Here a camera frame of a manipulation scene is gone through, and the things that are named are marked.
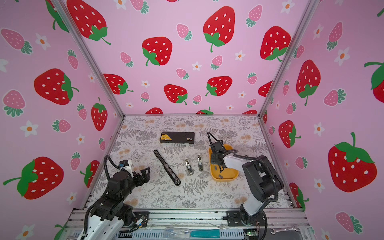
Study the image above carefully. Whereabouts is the black stapler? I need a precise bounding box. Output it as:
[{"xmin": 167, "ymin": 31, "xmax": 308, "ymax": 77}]
[{"xmin": 154, "ymin": 150, "xmax": 181, "ymax": 186}]

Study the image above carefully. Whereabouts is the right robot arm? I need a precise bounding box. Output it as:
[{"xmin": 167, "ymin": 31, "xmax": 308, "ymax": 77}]
[{"xmin": 208, "ymin": 132, "xmax": 284, "ymax": 226}]

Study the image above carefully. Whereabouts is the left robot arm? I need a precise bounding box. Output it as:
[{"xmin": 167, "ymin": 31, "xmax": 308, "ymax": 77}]
[{"xmin": 78, "ymin": 155, "xmax": 151, "ymax": 240}]

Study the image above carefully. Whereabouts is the yellow plastic tray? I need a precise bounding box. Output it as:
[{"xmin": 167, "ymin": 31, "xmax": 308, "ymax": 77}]
[{"xmin": 209, "ymin": 149, "xmax": 239, "ymax": 182}]

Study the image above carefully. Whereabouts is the black tool case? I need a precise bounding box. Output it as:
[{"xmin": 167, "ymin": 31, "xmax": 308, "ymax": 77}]
[{"xmin": 160, "ymin": 132, "xmax": 195, "ymax": 144}]

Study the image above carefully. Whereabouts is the silver wrench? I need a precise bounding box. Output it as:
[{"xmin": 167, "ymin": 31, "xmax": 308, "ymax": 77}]
[{"xmin": 271, "ymin": 226, "xmax": 300, "ymax": 235}]

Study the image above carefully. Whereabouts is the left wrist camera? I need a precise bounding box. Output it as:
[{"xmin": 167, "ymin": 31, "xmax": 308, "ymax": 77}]
[{"xmin": 119, "ymin": 160, "xmax": 133, "ymax": 177}]

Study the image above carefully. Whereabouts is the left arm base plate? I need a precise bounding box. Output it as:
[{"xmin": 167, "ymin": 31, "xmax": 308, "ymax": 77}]
[{"xmin": 127, "ymin": 211, "xmax": 150, "ymax": 228}]

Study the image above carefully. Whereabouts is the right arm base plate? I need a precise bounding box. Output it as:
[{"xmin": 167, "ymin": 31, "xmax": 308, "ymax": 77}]
[{"xmin": 222, "ymin": 210, "xmax": 267, "ymax": 227}]

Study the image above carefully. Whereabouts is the teal handled tool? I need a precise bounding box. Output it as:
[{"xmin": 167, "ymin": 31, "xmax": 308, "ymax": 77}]
[{"xmin": 190, "ymin": 229, "xmax": 221, "ymax": 239}]

